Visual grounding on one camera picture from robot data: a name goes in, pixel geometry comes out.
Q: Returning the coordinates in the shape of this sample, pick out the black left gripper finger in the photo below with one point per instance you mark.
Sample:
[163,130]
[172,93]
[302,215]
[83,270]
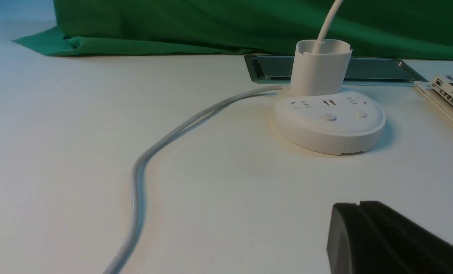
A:
[372,238]

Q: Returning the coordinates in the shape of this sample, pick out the white desk lamp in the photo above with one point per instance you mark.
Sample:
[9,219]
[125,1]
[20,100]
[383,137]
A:
[313,112]

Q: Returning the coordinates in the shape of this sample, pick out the bottom white book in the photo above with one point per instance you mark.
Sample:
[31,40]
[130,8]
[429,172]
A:
[445,106]

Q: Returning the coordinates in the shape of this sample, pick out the green backdrop cloth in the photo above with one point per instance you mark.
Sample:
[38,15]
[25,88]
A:
[407,29]

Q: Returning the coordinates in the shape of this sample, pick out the metal desk cable tray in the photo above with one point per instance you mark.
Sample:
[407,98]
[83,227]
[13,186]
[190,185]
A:
[361,71]

